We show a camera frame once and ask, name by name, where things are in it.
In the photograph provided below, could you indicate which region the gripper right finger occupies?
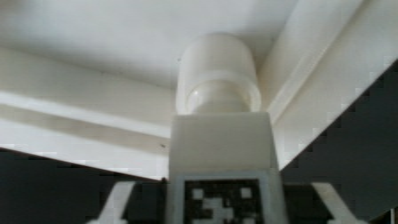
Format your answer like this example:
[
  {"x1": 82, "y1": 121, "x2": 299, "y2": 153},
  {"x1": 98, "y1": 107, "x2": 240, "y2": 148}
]
[{"x1": 311, "y1": 182, "x2": 368, "y2": 224}]

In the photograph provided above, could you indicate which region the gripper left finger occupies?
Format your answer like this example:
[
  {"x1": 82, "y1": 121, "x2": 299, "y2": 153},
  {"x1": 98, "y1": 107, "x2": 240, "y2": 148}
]
[{"x1": 86, "y1": 181, "x2": 137, "y2": 224}]

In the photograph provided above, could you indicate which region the white leg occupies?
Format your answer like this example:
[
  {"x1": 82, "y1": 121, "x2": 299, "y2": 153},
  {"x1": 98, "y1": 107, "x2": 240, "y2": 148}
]
[{"x1": 166, "y1": 81, "x2": 288, "y2": 224}]

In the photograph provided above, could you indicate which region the white square tabletop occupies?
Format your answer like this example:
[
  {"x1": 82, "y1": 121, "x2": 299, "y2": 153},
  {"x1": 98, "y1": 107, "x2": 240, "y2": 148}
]
[{"x1": 0, "y1": 0, "x2": 398, "y2": 179}]

